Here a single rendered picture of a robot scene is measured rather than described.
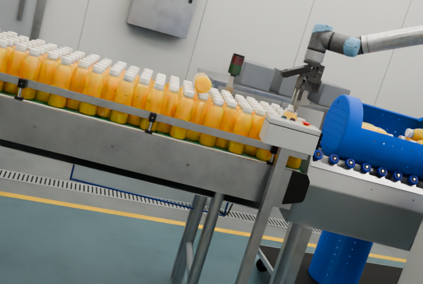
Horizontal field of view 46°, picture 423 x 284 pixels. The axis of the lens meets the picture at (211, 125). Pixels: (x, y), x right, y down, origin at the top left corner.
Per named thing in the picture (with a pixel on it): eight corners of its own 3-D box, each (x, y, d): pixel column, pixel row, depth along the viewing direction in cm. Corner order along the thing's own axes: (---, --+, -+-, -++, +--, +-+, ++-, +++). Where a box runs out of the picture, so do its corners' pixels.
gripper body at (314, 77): (317, 94, 200) (327, 65, 198) (297, 89, 199) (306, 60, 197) (312, 92, 208) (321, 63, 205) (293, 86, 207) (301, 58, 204)
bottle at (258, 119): (258, 156, 209) (271, 114, 205) (250, 157, 203) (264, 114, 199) (244, 150, 212) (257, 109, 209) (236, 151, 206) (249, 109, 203)
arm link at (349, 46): (364, 40, 199) (337, 33, 203) (359, 38, 189) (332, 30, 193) (357, 59, 200) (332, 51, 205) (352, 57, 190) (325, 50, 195)
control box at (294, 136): (313, 156, 188) (321, 130, 186) (262, 143, 185) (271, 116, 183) (306, 149, 197) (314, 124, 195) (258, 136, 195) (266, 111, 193)
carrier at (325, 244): (363, 298, 279) (344, 271, 307) (418, 152, 263) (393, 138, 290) (316, 288, 274) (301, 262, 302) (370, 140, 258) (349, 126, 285)
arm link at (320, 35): (333, 26, 193) (312, 20, 196) (324, 53, 195) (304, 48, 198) (337, 28, 200) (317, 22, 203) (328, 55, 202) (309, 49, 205)
